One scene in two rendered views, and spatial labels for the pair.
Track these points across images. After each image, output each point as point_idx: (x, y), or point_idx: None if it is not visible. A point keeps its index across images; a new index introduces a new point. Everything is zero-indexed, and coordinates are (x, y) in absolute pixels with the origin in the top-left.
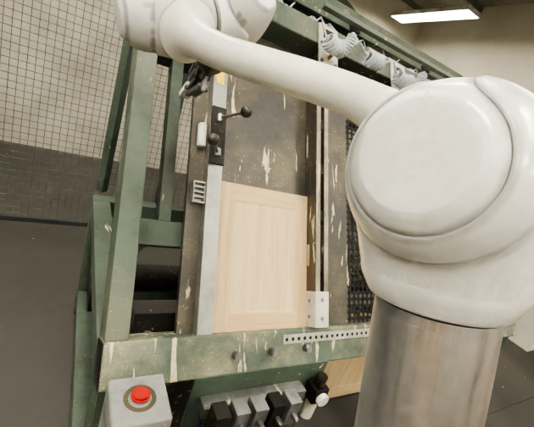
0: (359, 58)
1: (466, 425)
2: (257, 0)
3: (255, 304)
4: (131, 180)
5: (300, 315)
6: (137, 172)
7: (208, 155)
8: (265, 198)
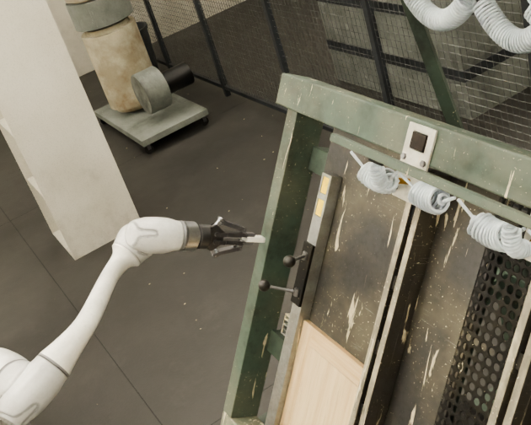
0: (471, 172)
1: None
2: (126, 242)
3: None
4: (249, 300)
5: None
6: (253, 295)
7: None
8: (334, 357)
